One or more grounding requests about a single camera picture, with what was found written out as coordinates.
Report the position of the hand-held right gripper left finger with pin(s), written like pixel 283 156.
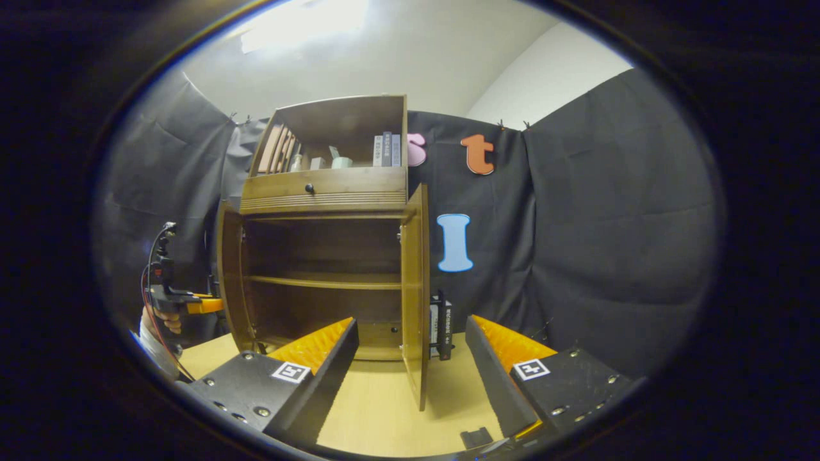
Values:
pixel 330 378

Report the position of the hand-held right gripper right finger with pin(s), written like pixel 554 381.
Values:
pixel 490 378

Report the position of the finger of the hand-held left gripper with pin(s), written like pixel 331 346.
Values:
pixel 206 305

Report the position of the wooden cabinet door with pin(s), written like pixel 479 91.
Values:
pixel 229 275
pixel 415 288

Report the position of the wooden double-door shoe cabinet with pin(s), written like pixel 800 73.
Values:
pixel 339 121

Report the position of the small white bottle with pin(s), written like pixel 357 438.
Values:
pixel 296 164

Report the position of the small white box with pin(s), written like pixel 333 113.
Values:
pixel 318 164

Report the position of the black backdrop cloth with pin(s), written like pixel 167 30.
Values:
pixel 608 224

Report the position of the wooden drawer with black knob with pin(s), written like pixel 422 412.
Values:
pixel 359 181

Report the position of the pale green cup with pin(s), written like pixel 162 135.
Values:
pixel 342 162

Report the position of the white book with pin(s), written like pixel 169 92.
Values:
pixel 378 150

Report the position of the grey-blue book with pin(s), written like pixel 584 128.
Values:
pixel 396 150

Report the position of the ceiling light panel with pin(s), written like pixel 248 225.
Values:
pixel 301 22

